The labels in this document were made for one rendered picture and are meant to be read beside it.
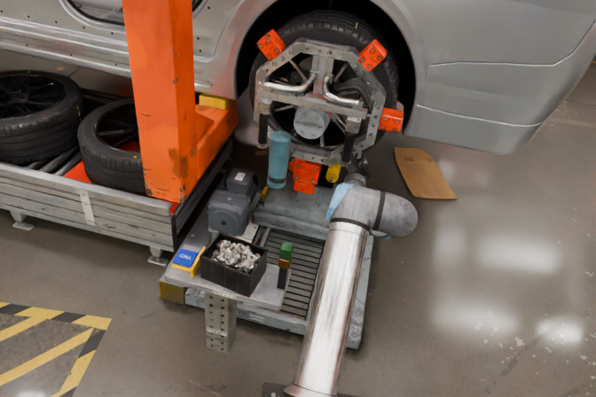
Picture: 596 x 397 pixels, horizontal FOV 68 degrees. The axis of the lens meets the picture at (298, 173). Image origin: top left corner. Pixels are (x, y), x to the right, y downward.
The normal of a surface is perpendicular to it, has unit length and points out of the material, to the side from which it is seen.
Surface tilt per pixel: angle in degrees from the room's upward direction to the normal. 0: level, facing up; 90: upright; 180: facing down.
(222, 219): 90
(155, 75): 90
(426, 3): 90
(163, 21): 90
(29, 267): 0
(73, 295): 0
